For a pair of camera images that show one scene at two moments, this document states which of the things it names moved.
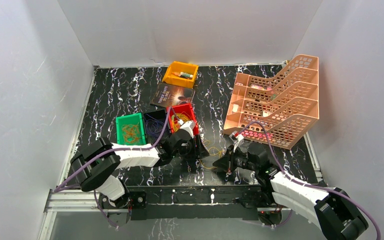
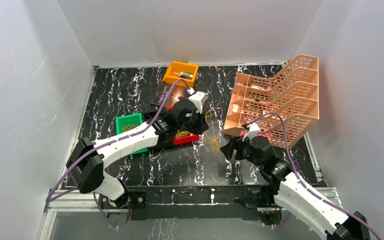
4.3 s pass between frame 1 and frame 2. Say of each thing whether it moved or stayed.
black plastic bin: stayed
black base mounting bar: stayed
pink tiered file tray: stayed
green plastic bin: stayed
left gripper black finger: moved
